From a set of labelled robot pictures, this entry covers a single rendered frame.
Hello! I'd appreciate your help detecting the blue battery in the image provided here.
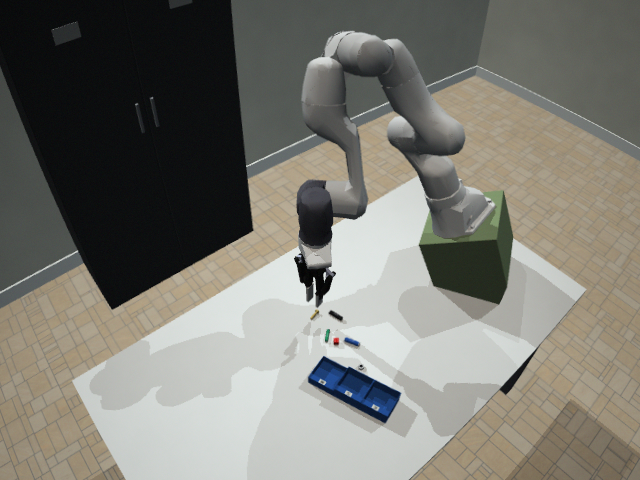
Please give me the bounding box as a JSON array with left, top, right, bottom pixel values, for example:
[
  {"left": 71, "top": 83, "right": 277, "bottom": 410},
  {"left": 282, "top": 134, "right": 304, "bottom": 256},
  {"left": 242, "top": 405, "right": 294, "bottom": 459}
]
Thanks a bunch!
[{"left": 344, "top": 337, "right": 360, "bottom": 347}]

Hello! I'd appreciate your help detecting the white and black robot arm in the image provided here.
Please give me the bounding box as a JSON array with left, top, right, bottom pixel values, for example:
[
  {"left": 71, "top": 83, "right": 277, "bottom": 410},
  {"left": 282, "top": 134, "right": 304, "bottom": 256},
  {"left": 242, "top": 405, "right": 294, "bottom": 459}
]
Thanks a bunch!
[{"left": 296, "top": 31, "right": 496, "bottom": 269}]

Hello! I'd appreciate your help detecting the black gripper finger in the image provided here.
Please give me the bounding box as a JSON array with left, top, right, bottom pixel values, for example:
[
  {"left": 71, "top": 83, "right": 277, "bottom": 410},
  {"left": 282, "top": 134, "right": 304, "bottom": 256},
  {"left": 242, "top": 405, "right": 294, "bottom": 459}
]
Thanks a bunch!
[
  {"left": 294, "top": 253, "right": 314, "bottom": 302},
  {"left": 313, "top": 268, "right": 336, "bottom": 308}
]

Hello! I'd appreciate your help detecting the blue rack of labelled bins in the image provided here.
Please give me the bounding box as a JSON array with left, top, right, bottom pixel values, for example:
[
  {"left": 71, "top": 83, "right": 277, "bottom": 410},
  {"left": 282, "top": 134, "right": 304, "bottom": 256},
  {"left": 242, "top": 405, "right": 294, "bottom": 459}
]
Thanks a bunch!
[{"left": 308, "top": 356, "right": 401, "bottom": 424}]

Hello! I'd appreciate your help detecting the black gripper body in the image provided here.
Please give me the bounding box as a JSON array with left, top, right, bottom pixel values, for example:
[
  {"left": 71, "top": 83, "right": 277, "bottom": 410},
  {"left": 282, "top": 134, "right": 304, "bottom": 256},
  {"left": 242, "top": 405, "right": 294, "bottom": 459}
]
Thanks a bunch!
[{"left": 301, "top": 253, "right": 326, "bottom": 275}]

